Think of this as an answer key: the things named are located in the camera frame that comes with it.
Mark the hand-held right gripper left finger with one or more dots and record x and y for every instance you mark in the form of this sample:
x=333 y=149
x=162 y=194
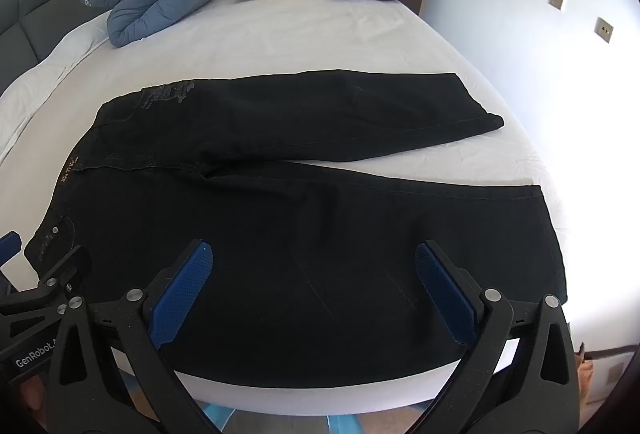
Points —
x=186 y=286

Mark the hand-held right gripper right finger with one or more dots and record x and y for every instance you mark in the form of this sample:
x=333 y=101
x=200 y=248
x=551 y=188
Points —
x=444 y=294

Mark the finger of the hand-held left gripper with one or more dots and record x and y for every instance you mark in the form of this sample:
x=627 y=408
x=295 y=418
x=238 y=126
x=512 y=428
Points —
x=70 y=266
x=10 y=248

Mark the black pants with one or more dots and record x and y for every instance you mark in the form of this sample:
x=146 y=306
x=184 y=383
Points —
x=300 y=239

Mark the light blue plastic item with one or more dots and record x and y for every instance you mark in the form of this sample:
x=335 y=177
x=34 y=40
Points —
x=215 y=416

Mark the white pillow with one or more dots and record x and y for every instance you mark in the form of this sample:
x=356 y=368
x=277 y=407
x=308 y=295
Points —
x=40 y=79

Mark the white bed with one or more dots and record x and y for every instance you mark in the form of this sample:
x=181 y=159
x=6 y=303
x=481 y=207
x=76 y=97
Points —
x=325 y=39

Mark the beige wall socket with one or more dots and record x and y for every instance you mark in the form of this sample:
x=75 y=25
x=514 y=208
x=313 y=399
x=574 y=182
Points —
x=615 y=372

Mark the beige wall switch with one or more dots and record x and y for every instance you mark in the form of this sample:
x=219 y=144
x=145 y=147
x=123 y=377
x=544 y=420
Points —
x=603 y=30
x=557 y=0

